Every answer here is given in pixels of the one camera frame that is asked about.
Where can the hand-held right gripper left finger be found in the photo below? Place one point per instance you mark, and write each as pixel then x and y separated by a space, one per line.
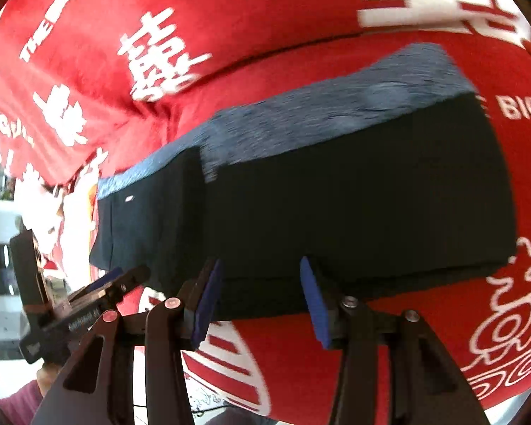
pixel 208 301

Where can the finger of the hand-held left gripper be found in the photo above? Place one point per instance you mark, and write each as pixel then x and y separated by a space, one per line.
pixel 101 281
pixel 130 276

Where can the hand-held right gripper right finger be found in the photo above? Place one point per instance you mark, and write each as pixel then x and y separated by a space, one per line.
pixel 314 310

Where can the black pants with floral trim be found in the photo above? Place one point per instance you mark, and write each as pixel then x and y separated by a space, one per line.
pixel 336 208

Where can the person's left forearm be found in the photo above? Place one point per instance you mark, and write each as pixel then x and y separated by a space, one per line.
pixel 26 400

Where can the white appliance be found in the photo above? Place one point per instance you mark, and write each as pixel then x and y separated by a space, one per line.
pixel 0 314

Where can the red printed blanket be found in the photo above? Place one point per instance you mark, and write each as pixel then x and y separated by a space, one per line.
pixel 292 9

